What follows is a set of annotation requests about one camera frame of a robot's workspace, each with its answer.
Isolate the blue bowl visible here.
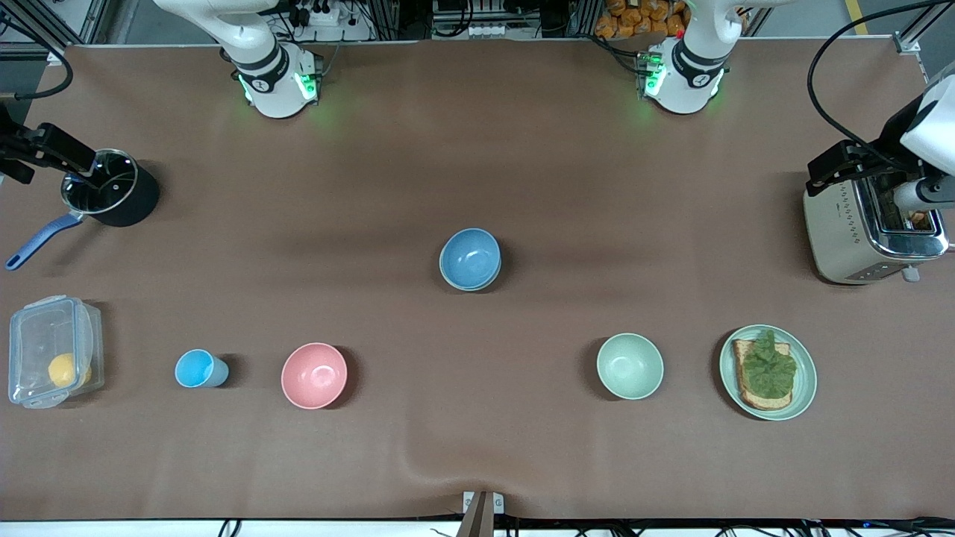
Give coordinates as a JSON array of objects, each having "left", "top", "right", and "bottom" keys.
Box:
[{"left": 439, "top": 228, "right": 501, "bottom": 289}]

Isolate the dull green bowl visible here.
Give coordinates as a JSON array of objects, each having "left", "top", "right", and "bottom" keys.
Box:
[{"left": 440, "top": 257, "right": 503, "bottom": 292}]

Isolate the pale mint green bowl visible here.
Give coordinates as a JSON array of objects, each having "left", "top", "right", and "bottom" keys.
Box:
[{"left": 597, "top": 333, "right": 664, "bottom": 401}]

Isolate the pink bowl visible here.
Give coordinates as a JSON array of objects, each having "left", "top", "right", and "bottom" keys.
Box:
[{"left": 281, "top": 342, "right": 348, "bottom": 410}]

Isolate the cream and chrome toaster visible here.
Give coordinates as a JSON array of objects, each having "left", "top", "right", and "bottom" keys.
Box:
[{"left": 804, "top": 160, "right": 950, "bottom": 285}]

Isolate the glass lid blue knob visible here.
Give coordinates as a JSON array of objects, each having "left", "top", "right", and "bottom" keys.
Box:
[{"left": 62, "top": 151, "right": 139, "bottom": 215}]

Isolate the clear plastic lidded container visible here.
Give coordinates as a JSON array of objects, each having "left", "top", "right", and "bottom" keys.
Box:
[{"left": 8, "top": 295, "right": 104, "bottom": 409}]

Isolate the green lettuce leaf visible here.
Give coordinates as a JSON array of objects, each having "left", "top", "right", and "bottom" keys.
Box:
[{"left": 741, "top": 330, "right": 798, "bottom": 398}]

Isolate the yellow lemon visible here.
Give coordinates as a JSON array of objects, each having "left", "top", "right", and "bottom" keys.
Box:
[{"left": 48, "top": 353, "right": 92, "bottom": 389}]

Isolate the light green plate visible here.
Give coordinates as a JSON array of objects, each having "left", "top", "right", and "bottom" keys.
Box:
[{"left": 720, "top": 324, "right": 818, "bottom": 421}]

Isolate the bread slice with crust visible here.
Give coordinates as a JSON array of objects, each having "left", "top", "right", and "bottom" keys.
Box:
[{"left": 733, "top": 339, "right": 793, "bottom": 411}]

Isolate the blue cup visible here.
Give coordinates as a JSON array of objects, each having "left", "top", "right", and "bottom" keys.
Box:
[{"left": 175, "top": 349, "right": 230, "bottom": 389}]

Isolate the bag of orange fruits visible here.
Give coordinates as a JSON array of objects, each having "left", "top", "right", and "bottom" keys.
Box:
[{"left": 595, "top": 0, "right": 691, "bottom": 40}]

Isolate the white power strip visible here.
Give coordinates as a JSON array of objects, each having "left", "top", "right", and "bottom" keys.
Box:
[{"left": 287, "top": 0, "right": 374, "bottom": 42}]

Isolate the brown table cloth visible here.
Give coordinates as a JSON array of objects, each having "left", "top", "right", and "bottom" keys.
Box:
[{"left": 0, "top": 37, "right": 955, "bottom": 521}]

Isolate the black pot blue handle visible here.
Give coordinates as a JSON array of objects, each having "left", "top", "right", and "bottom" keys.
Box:
[{"left": 6, "top": 149, "right": 160, "bottom": 271}]

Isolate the aluminium frame beam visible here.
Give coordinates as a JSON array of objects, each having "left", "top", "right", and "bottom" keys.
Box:
[
  {"left": 895, "top": 0, "right": 955, "bottom": 54},
  {"left": 0, "top": 0, "right": 98, "bottom": 47}
]

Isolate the metal clamp bracket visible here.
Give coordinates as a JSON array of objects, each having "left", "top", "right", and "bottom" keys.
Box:
[{"left": 457, "top": 491, "right": 505, "bottom": 537}]

